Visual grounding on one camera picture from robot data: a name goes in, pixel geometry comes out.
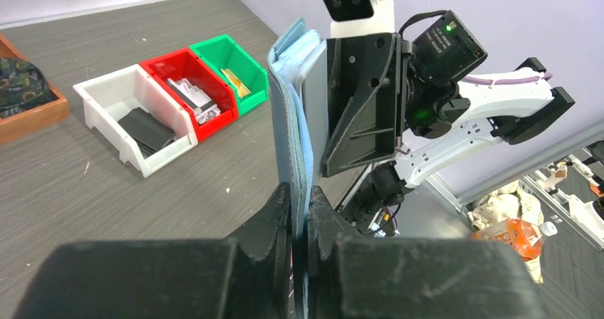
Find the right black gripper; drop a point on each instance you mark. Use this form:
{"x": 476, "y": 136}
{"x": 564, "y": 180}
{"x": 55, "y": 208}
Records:
{"x": 372, "y": 99}

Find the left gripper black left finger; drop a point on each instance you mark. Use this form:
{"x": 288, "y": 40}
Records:
{"x": 244, "y": 275}

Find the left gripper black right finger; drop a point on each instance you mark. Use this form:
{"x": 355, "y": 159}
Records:
{"x": 355, "y": 276}

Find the blue leather card holder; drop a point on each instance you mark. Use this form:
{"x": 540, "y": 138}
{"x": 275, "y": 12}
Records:
{"x": 298, "y": 114}

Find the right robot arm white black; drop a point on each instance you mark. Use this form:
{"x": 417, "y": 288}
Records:
{"x": 463, "y": 113}

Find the gold cards stack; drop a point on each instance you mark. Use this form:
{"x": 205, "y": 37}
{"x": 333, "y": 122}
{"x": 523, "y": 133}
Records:
{"x": 241, "y": 89}

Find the white cards stack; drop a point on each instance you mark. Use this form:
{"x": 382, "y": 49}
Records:
{"x": 204, "y": 108}

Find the green plastic bin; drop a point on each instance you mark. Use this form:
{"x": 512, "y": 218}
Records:
{"x": 224, "y": 52}

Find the red plastic bin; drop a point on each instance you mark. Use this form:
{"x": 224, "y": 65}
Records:
{"x": 183, "y": 63}

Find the black wallet in white bin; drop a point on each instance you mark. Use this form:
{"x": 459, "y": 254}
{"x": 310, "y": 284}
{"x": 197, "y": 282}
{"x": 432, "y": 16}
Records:
{"x": 150, "y": 134}

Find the crumpled patterned cloth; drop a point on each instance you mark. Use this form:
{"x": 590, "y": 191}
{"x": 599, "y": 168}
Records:
{"x": 509, "y": 202}

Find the white plastic bin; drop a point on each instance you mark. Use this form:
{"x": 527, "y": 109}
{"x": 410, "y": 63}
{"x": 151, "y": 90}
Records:
{"x": 109, "y": 97}

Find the orange drink bottle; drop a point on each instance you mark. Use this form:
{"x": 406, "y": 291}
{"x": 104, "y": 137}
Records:
{"x": 525, "y": 238}

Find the orange wooden compartment tray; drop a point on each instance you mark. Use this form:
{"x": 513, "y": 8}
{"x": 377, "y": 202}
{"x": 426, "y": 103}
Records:
{"x": 22, "y": 124}

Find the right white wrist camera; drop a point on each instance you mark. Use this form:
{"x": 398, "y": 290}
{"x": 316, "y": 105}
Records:
{"x": 358, "y": 3}

